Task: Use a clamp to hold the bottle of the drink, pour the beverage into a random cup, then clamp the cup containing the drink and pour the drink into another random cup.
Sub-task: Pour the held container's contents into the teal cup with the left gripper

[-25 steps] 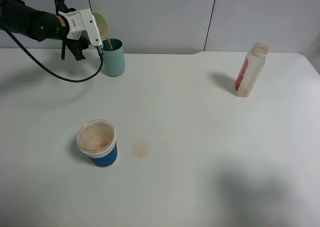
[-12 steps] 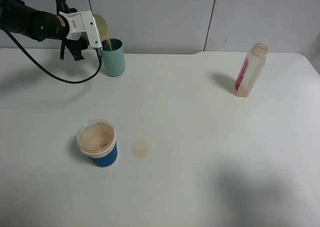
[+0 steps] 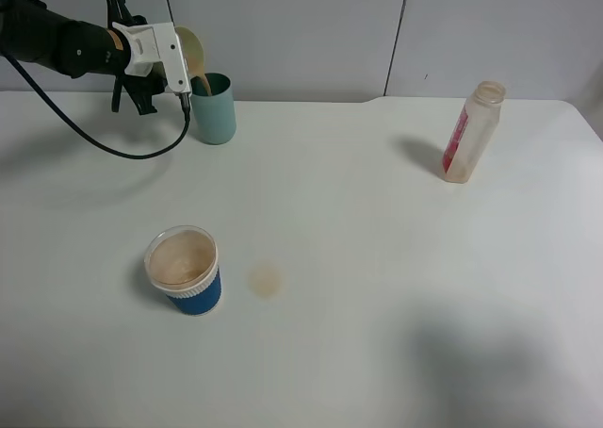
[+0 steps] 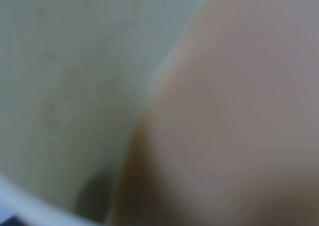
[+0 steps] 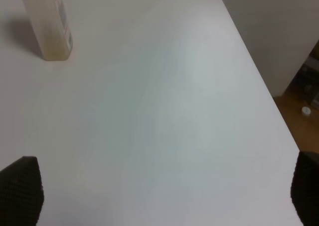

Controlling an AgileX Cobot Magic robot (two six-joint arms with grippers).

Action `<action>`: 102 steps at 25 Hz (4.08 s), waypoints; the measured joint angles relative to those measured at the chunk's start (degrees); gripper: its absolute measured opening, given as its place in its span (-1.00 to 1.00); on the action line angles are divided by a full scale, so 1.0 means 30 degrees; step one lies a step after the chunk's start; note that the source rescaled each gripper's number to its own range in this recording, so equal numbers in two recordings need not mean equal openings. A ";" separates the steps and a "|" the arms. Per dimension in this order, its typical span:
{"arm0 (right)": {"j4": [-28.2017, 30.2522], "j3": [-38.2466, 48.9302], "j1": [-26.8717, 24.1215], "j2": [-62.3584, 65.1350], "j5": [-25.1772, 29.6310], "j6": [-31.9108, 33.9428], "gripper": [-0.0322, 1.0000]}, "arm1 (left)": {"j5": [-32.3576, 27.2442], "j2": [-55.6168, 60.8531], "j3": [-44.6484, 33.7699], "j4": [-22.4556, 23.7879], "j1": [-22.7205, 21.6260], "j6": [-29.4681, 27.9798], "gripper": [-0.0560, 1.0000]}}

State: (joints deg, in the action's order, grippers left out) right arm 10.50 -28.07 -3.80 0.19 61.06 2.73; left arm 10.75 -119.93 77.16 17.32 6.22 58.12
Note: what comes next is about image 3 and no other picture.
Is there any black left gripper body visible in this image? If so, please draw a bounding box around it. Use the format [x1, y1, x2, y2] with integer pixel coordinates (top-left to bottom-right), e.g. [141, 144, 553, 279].
[60, 20, 165, 93]

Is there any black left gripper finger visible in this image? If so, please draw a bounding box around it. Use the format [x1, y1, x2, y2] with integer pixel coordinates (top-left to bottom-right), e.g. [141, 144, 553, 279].
[123, 76, 165, 115]
[106, 0, 146, 27]

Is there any light green plastic cup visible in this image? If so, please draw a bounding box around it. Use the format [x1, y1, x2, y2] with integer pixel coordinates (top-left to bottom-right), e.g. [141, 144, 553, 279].
[152, 23, 204, 92]

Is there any drink bottle with red label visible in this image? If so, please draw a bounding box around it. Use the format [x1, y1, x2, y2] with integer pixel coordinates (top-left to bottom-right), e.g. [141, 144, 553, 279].
[442, 81, 506, 183]

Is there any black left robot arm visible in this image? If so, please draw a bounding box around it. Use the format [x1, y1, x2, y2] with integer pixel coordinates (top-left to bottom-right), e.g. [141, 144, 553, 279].
[1, 0, 166, 115]

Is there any teal plastic cup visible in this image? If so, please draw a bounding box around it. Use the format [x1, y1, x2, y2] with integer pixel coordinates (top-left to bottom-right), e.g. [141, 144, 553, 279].
[190, 73, 236, 145]

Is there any blue sleeved clear cup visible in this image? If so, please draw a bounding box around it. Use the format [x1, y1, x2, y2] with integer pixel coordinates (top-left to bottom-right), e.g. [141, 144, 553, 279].
[144, 225, 222, 316]

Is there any brown drink spill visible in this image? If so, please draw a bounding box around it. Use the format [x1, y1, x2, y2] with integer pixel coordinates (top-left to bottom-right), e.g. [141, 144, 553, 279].
[249, 263, 282, 299]

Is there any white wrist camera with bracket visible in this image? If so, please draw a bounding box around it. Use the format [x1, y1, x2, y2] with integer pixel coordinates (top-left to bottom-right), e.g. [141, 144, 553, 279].
[112, 22, 191, 94]

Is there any black braided camera cable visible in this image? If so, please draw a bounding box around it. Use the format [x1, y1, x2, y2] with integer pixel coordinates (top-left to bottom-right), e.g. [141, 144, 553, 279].
[0, 45, 192, 159]

